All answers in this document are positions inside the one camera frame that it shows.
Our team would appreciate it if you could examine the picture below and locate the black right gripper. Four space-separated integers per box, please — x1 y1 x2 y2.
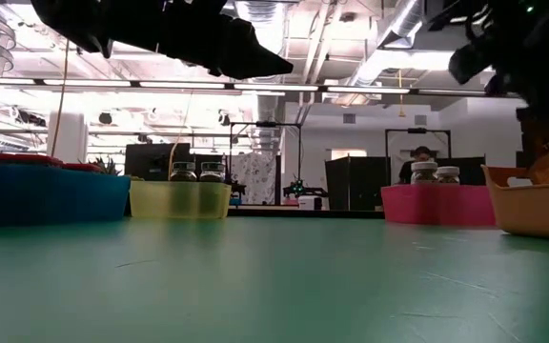
448 0 549 120

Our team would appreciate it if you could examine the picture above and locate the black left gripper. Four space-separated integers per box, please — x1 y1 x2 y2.
107 0 295 81

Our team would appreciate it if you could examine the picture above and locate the white-label seasoning jar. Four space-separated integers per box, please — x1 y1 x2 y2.
409 160 440 187

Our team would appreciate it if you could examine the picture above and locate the black partition panel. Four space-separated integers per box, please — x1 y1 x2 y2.
323 155 391 212
433 155 487 188

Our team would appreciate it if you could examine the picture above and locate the orange plastic bin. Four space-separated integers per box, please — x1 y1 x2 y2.
480 163 549 243

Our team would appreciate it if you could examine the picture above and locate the patterned white curtain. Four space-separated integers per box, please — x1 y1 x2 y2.
230 151 278 207

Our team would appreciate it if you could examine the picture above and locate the black computer monitor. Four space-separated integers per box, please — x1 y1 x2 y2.
123 142 193 182

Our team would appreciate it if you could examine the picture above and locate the pink plastic bin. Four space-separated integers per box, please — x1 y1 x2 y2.
379 184 498 227

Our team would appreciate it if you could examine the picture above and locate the white box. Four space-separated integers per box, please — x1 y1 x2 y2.
296 194 324 212

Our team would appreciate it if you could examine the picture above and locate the person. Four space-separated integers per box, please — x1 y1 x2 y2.
397 145 436 187

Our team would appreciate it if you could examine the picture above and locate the yellow translucent plastic bin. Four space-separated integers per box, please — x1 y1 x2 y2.
128 179 233 221

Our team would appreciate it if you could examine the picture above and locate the small succulent plant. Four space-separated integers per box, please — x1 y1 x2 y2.
78 156 124 177

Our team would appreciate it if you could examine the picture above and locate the blue plastic bin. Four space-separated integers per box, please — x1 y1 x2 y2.
0 163 132 228

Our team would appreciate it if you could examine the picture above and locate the black table frame rail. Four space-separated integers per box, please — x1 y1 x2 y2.
229 205 386 220

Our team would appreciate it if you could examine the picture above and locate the yellow cable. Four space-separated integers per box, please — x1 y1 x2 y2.
49 40 71 158

